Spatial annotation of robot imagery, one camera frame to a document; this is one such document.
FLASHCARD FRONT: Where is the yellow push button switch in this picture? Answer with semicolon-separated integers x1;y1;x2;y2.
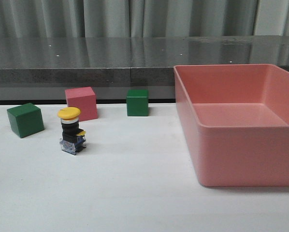
57;107;86;155

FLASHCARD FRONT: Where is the right green wooden cube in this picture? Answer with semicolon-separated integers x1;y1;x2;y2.
126;89;149;116

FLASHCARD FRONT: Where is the green wooden cube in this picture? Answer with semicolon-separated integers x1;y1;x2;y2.
126;89;149;116
7;103;44;138

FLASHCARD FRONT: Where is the pink wooden cube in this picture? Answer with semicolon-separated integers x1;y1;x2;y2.
65;87;98;121

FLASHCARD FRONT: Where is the pink plastic bin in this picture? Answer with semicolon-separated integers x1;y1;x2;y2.
174;64;289;187

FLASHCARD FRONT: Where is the left green wooden cube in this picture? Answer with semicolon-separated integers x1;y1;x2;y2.
7;103;44;138

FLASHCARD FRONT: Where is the dark glossy counter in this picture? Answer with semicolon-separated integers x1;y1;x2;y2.
0;36;289;104

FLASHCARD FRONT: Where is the grey curtain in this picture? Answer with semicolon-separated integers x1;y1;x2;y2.
0;0;289;38

